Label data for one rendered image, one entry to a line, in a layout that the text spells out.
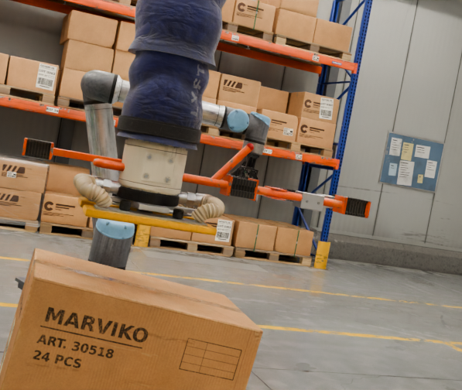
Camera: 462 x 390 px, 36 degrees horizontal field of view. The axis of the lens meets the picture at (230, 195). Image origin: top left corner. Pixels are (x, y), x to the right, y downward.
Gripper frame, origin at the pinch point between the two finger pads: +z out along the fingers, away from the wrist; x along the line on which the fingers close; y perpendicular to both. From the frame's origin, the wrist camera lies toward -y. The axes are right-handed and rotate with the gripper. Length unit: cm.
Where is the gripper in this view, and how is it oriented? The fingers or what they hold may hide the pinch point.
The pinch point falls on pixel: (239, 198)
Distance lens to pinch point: 301.5
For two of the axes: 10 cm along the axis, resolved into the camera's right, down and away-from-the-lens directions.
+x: 9.6, 2.3, 1.9
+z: -2.4, 9.7, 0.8
